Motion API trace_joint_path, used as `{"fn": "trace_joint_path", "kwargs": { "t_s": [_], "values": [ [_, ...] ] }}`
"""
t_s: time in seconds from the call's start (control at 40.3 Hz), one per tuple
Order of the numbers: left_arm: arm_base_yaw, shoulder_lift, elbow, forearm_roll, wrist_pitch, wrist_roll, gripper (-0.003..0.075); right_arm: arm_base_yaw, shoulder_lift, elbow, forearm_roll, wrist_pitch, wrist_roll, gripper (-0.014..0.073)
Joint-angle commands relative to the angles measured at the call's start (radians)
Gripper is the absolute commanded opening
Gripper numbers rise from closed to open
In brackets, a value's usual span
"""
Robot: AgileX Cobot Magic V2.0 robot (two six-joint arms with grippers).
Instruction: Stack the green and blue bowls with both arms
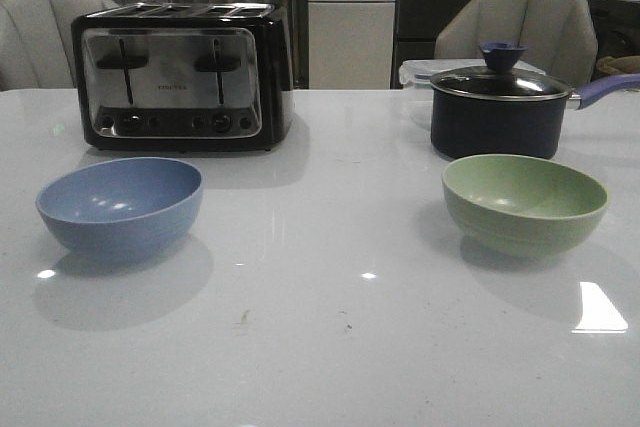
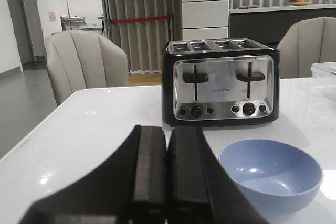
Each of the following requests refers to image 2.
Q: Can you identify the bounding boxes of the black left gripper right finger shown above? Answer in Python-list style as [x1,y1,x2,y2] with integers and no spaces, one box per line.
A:
[167,127,267,223]

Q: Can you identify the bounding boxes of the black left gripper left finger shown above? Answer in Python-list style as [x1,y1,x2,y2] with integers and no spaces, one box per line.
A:
[20,125,166,223]

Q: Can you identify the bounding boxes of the blue bowl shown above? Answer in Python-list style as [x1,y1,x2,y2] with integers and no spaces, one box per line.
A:
[218,139,323,214]

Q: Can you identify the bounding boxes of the black chrome four-slot toaster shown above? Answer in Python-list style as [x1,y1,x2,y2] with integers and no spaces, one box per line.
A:
[162,38,279,127]

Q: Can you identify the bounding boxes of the beige armchair left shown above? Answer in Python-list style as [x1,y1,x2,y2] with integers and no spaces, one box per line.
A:
[45,30,129,105]

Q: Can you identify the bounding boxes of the beige armchair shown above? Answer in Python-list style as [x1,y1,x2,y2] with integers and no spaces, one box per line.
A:
[45,30,129,105]
[277,17,335,78]

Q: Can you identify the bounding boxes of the red barrier belt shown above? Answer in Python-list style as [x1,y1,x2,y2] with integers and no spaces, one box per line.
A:
[110,15,171,24]

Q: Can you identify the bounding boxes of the clear plastic food container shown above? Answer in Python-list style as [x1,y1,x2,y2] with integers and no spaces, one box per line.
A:
[311,62,335,101]

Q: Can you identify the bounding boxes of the metal cart in background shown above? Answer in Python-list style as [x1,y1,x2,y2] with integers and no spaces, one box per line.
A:
[60,17,87,31]

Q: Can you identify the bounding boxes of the dark kitchen counter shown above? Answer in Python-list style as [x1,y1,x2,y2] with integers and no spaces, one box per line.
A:
[228,4,335,45]

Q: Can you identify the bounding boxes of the beige armchair right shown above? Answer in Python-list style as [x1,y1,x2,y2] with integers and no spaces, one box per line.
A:
[277,17,335,78]

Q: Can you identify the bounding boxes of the grey pleated curtain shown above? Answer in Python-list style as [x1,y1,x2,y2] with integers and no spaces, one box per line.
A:
[102,0,182,71]

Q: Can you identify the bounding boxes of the white drawer cabinet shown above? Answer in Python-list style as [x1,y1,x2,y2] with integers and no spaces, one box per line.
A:
[182,0,229,40]

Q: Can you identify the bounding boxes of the fruit bowl on counter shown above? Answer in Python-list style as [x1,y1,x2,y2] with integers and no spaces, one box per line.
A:
[286,0,311,6]

